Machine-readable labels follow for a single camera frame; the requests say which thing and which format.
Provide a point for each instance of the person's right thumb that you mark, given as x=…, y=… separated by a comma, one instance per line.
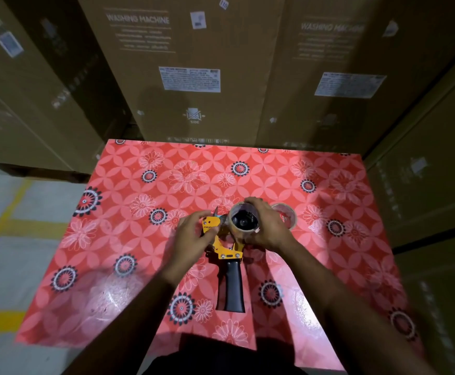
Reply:
x=243, y=238

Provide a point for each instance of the large brown cardboard box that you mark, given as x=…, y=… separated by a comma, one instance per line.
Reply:
x=28, y=105
x=83, y=66
x=329, y=121
x=430, y=191
x=211, y=46
x=442, y=308

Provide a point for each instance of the person's black shirt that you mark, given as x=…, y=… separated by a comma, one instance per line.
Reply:
x=219, y=357

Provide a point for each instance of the red floral tablecloth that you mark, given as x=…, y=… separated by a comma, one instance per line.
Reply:
x=125, y=230

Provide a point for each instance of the person's left hand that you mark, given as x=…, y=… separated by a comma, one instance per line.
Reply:
x=186, y=244

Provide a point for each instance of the person's right forearm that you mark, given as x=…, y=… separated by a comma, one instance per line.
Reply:
x=340, y=308

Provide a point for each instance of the person's left thumb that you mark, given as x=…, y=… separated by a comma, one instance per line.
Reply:
x=211, y=232

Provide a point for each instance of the person's right hand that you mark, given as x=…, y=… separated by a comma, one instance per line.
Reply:
x=270, y=230

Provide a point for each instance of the clear packing tape roll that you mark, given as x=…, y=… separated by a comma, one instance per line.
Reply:
x=233, y=226
x=290, y=216

